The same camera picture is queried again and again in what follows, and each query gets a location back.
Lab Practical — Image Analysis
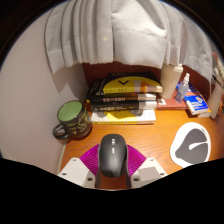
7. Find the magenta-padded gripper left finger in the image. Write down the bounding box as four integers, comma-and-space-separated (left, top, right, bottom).
58, 143, 102, 190

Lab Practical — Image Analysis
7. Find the small clear spray bottle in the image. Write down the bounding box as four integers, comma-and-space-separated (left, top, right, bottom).
174, 72, 191, 104

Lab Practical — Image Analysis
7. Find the blue book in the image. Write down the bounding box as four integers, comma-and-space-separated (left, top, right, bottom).
183, 87, 212, 116

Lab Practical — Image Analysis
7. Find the white pleated curtain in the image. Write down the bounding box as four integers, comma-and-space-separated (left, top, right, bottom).
44, 0, 214, 84

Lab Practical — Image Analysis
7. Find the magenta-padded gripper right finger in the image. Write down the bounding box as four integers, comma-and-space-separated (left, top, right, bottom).
125, 143, 168, 190

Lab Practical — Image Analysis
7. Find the dark mug with green inside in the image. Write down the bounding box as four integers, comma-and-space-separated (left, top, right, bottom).
52, 100, 92, 140

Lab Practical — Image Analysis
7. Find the white ceramic vase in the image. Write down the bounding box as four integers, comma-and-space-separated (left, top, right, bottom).
209, 81, 224, 120

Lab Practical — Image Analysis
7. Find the dark grey computer mouse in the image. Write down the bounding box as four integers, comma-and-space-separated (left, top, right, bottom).
97, 133, 130, 179

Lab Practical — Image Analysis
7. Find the white and grey mouse pad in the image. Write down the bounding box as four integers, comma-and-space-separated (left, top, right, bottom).
169, 121, 210, 169

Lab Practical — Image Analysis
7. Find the white and yellow book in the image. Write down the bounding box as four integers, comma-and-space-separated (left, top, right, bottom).
90, 109, 157, 126

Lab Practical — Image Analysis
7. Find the yellow and black book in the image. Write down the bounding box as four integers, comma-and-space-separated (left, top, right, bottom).
102, 71, 164, 95

